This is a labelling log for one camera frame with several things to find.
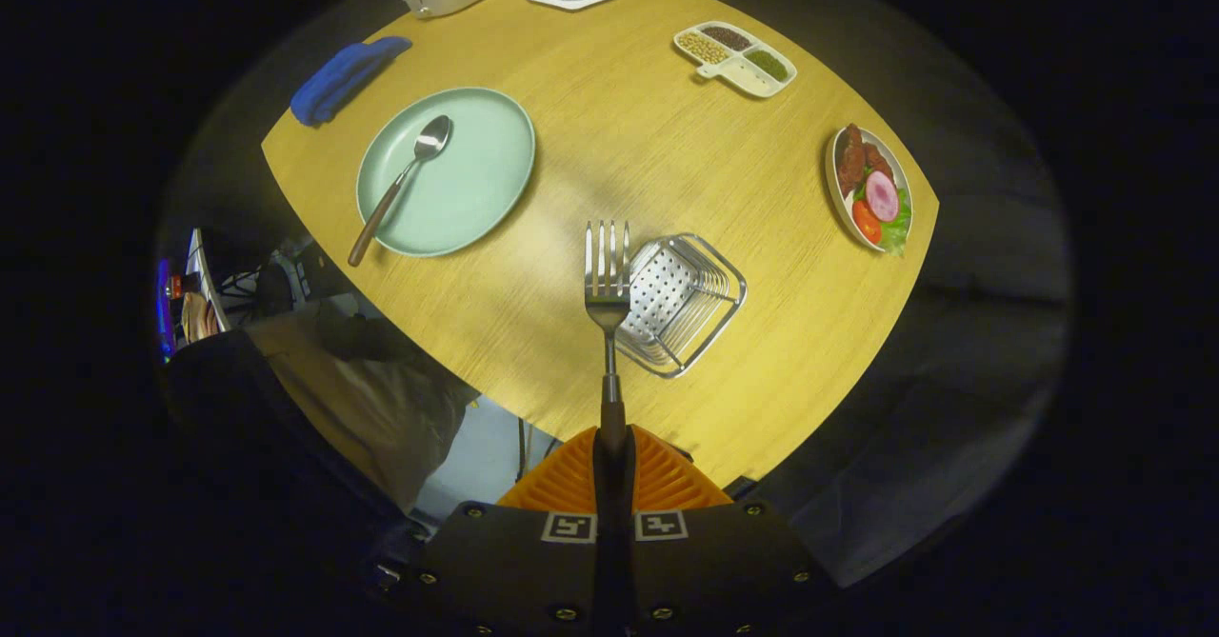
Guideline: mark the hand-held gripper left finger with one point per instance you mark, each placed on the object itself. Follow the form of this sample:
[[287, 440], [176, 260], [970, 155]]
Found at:
[[514, 570]]

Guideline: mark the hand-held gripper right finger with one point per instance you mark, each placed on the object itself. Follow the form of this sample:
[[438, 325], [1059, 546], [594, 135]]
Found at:
[[714, 570]]

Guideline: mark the person's beige trousers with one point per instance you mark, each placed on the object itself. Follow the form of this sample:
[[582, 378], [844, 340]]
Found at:
[[381, 408]]

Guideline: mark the person's dark clothing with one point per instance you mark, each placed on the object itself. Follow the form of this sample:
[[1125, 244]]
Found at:
[[248, 427]]

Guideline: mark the light green plate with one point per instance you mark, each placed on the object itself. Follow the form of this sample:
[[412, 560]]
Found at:
[[467, 180]]

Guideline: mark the plate of food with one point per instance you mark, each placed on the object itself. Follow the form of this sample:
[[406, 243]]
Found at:
[[871, 189]]

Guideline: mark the white laptop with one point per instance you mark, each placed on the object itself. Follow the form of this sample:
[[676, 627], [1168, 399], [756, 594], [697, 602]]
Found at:
[[205, 280]]

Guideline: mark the white divided dish of beans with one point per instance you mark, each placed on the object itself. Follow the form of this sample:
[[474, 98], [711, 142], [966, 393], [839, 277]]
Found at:
[[733, 66]]

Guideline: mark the blue cloth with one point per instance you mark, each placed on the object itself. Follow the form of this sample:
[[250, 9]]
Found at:
[[333, 85]]

